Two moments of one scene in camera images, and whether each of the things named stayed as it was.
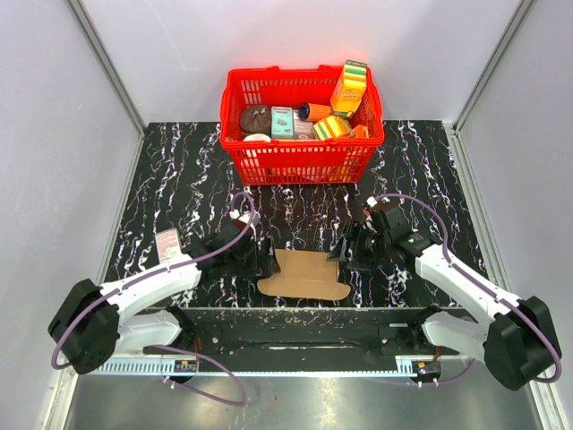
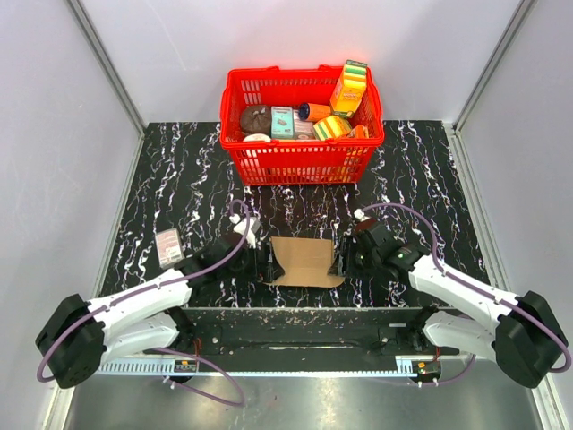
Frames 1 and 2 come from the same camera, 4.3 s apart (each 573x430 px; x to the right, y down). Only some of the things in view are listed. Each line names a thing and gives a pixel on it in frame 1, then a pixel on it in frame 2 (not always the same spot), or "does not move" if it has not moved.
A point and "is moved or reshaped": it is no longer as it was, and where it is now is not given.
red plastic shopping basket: (298, 162) does not move
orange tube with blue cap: (312, 112) does not move
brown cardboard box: (304, 274) is moved or reshaped
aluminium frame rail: (116, 85) does not move
